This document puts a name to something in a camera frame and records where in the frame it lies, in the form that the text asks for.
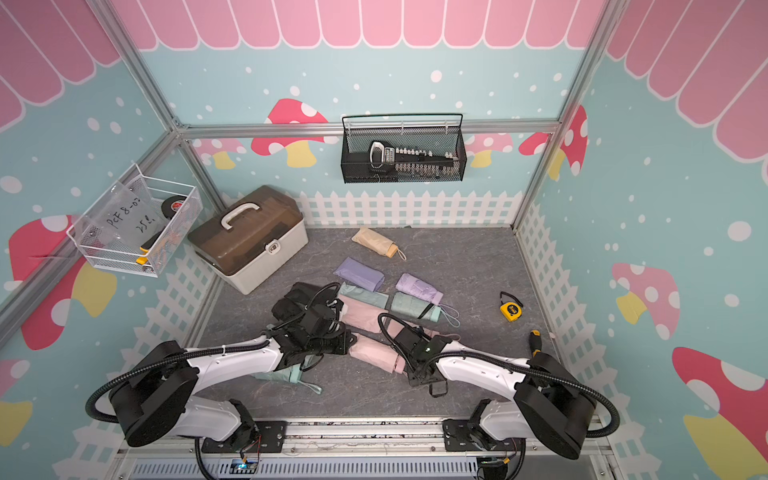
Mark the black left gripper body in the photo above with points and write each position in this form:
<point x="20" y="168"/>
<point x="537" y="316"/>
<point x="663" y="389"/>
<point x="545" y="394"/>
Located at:
<point x="332" y="343"/>

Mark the lilac sleeve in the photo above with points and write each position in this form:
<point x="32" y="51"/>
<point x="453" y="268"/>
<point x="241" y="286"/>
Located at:
<point x="352" y="271"/>

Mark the yellow tape measure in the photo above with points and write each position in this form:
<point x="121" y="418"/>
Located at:
<point x="511" y="306"/>

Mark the beige sleeved umbrella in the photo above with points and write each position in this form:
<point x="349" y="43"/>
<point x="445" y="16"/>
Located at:
<point x="378" y="243"/>

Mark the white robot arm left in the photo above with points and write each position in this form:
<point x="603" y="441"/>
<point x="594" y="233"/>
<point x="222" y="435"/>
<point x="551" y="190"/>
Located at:
<point x="159" y="397"/>

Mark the black wire wall basket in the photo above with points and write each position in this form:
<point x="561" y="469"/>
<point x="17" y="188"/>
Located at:
<point x="438" y="132"/>

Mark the yellow black tool in bin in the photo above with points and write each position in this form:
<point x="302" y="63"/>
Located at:
<point x="155" y="252"/>

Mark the mint green sleeve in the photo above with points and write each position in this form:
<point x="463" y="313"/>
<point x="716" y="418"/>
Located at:
<point x="376" y="299"/>

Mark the yellow handled screwdriver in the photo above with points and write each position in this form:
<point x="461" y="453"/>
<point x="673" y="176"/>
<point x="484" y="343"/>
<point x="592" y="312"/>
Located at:
<point x="535" y="342"/>

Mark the clear acrylic wall bin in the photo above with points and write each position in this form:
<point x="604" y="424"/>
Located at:
<point x="111" y="231"/>

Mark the brown lidded white toolbox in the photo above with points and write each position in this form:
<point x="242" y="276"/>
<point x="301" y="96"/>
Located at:
<point x="253" y="239"/>

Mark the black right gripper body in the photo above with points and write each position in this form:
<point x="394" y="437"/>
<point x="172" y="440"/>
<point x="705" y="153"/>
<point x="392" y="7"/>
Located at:
<point x="414" y="379"/>

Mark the black tape roll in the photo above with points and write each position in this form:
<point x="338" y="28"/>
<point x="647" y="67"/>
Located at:
<point x="171" y="205"/>

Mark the mint green sleeved umbrella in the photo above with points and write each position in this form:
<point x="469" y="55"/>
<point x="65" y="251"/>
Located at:
<point x="410" y="306"/>

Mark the pink sleeve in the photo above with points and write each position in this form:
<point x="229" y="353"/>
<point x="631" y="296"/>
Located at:
<point x="360" y="315"/>

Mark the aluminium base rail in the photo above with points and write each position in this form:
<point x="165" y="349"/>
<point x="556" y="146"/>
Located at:
<point x="364" y="448"/>

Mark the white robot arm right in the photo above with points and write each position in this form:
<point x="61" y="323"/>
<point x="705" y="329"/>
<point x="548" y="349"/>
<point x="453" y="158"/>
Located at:
<point x="542" y="400"/>

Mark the lilac sleeved umbrella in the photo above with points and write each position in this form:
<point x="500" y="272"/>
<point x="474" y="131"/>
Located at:
<point x="413" y="286"/>

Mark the socket set in basket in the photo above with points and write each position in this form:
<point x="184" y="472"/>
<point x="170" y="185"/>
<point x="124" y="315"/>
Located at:
<point x="400" y="164"/>

